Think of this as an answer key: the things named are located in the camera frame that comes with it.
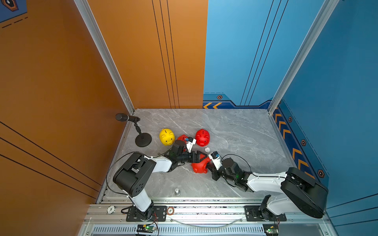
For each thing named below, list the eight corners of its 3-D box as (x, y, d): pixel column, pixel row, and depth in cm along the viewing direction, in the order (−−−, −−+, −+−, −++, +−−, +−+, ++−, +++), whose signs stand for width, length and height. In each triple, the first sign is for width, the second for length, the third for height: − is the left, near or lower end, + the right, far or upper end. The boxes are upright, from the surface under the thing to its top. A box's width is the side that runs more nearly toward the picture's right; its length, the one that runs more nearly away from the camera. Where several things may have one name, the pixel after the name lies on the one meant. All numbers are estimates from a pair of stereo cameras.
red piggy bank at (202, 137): (195, 148, 99) (195, 140, 92) (195, 136, 106) (195, 128, 98) (209, 148, 99) (210, 140, 92) (208, 136, 106) (209, 128, 98)
